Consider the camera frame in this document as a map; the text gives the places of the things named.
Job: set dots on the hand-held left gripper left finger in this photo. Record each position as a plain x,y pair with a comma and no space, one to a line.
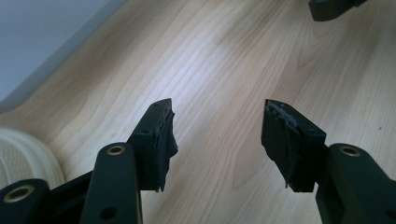
152,140

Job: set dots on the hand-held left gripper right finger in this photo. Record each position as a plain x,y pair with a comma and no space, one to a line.
289,146

